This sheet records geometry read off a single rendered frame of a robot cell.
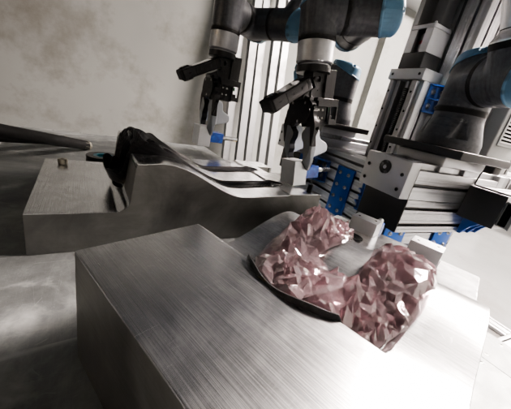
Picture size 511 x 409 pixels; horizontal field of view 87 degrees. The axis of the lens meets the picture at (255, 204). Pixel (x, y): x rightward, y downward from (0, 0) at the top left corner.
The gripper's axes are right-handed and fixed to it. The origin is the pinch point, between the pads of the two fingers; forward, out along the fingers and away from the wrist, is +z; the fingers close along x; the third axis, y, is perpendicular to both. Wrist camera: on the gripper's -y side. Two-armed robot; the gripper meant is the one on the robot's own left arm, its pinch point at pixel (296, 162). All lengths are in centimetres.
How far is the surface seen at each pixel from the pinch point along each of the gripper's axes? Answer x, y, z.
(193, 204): -6.9, -26.4, 4.8
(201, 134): 25.8, -13.1, -4.0
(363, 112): 177, 241, -21
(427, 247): -28.1, 6.4, 9.8
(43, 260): -7.6, -46.7, 9.6
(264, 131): 160, 94, 2
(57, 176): 8.0, -45.3, 2.0
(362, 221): -17.4, 3.2, 8.4
